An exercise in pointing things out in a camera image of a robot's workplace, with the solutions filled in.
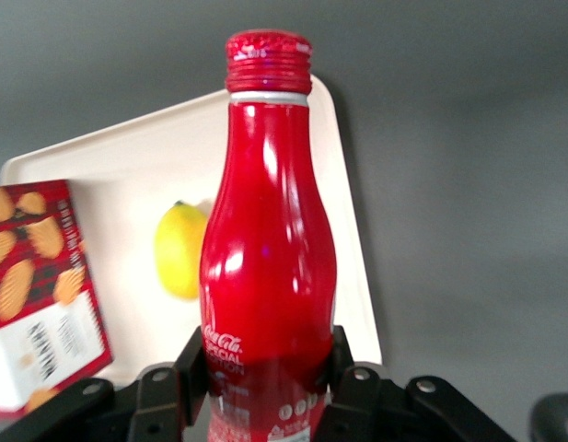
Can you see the yellow lemon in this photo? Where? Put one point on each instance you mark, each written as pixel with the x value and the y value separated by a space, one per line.
pixel 177 253

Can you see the cream plastic tray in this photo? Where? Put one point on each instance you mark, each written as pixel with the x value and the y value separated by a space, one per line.
pixel 127 161

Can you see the red white cookie box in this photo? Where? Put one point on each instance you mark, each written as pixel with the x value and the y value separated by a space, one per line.
pixel 35 276

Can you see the red coke bottle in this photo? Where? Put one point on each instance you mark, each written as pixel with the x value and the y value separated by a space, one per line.
pixel 270 230

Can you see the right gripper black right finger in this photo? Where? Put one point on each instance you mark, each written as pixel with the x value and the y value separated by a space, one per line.
pixel 357 400

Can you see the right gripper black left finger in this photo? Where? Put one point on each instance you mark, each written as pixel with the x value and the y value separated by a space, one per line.
pixel 191 368

